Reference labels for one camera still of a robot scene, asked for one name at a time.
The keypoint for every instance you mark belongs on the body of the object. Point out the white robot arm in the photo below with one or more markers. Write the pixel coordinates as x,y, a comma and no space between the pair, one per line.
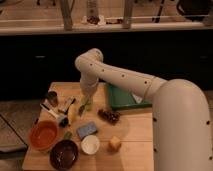
182,136

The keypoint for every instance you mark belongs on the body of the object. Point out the small white bowl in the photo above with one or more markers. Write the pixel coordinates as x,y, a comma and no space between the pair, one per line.
90,144

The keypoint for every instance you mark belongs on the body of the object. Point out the black handled spatula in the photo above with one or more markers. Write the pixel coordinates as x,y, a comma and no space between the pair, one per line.
65,107

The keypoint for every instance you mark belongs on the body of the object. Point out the blue sponge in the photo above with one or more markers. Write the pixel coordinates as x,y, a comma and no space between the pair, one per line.
87,129

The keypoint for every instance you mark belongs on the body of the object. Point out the green plastic tray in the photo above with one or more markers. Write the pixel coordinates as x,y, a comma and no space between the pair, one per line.
119,99

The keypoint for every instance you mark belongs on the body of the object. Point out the silver metal can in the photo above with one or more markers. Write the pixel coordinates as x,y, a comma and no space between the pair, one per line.
52,98

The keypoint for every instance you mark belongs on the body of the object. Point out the yellow banana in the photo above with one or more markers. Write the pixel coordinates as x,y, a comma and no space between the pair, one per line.
71,113

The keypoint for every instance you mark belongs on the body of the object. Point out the dark brown bowl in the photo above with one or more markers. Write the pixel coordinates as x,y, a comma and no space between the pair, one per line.
63,155

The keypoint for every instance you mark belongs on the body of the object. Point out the orange bowl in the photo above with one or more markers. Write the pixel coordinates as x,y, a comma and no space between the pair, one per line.
43,135

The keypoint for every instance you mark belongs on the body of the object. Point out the brown chocolate bar piece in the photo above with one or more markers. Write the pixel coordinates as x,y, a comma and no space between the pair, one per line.
111,117

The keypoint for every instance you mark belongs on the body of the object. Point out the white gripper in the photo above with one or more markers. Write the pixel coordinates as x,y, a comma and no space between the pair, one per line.
88,88

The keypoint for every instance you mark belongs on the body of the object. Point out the small green pepper toy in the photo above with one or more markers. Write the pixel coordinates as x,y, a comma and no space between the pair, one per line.
67,135

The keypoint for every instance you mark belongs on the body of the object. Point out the white handled brush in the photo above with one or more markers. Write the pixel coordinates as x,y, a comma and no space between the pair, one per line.
59,117

